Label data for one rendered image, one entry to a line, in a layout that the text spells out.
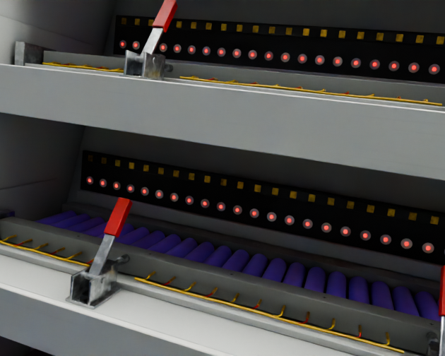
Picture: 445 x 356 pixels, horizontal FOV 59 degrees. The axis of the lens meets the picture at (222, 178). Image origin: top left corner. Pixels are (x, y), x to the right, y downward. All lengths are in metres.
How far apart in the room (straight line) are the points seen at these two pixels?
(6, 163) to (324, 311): 0.37
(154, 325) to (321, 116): 0.20
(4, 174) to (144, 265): 0.21
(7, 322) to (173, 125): 0.22
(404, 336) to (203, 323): 0.16
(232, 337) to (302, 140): 0.16
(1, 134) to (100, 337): 0.26
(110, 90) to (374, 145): 0.22
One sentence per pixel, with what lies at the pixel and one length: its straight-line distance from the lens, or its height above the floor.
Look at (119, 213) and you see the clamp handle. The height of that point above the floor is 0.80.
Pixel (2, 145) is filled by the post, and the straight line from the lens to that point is 0.50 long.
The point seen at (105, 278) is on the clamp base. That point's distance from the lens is 0.35.
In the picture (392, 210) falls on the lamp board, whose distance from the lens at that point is 0.45.
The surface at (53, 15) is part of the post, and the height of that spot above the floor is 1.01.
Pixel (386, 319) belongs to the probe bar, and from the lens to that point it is 0.35.
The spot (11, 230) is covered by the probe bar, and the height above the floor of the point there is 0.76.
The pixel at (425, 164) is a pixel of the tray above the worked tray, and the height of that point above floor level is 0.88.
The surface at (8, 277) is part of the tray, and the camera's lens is 0.41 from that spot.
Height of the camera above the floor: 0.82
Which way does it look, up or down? 6 degrees up
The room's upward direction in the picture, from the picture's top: 12 degrees clockwise
